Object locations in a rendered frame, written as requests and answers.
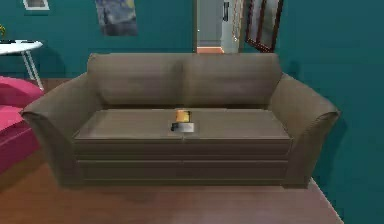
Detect brown sofa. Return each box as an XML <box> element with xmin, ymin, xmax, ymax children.
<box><xmin>20</xmin><ymin>52</ymin><xmax>341</xmax><ymax>188</ymax></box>

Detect white room door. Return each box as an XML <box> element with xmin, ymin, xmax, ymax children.
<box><xmin>220</xmin><ymin>0</ymin><xmax>242</xmax><ymax>54</ymax></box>

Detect dark brown framed mirror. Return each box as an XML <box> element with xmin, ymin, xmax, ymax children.
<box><xmin>244</xmin><ymin>0</ymin><xmax>285</xmax><ymax>54</ymax></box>

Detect blue painting poster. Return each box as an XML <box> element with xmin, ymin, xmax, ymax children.
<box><xmin>95</xmin><ymin>0</ymin><xmax>139</xmax><ymax>37</ymax></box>

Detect pink armchair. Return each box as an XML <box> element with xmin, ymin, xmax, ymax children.
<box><xmin>0</xmin><ymin>75</ymin><xmax>45</xmax><ymax>175</ymax></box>

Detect white round side table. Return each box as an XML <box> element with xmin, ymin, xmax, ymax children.
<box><xmin>0</xmin><ymin>39</ymin><xmax>45</xmax><ymax>92</ymax></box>

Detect white framed picture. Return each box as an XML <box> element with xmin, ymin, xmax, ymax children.
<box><xmin>22</xmin><ymin>0</ymin><xmax>51</xmax><ymax>11</ymax></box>

